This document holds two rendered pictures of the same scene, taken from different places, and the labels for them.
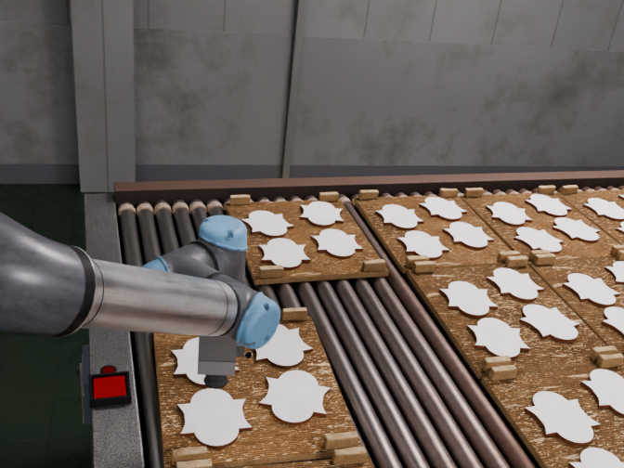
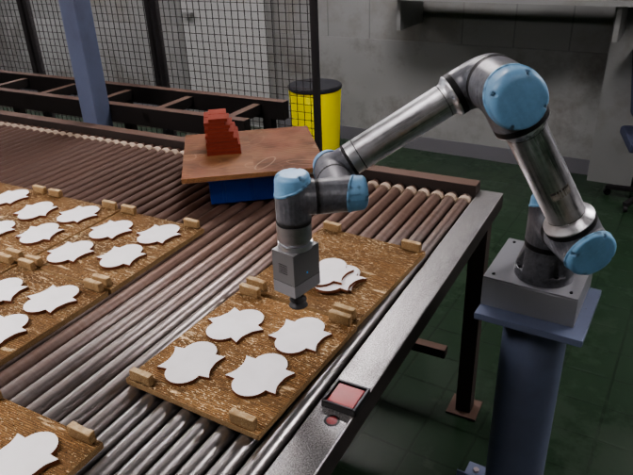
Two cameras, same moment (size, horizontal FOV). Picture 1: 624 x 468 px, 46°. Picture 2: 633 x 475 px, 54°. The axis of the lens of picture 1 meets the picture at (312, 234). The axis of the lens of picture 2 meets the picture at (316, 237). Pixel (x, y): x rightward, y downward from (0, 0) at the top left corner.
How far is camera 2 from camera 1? 2.06 m
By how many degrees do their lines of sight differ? 108
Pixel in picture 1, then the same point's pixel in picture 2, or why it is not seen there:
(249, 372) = (239, 354)
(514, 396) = (118, 274)
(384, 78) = not seen: outside the picture
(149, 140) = not seen: outside the picture
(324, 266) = (19, 423)
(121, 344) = (300, 442)
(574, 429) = (130, 249)
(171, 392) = (308, 366)
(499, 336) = (51, 297)
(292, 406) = (247, 319)
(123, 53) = not seen: outside the picture
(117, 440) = (368, 363)
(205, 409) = (301, 339)
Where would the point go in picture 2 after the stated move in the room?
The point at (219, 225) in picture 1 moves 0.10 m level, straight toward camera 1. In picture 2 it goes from (296, 172) to (326, 158)
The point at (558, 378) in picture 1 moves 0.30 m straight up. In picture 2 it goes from (75, 270) to (52, 171)
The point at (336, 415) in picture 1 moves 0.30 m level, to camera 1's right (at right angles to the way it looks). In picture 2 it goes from (227, 307) to (166, 267)
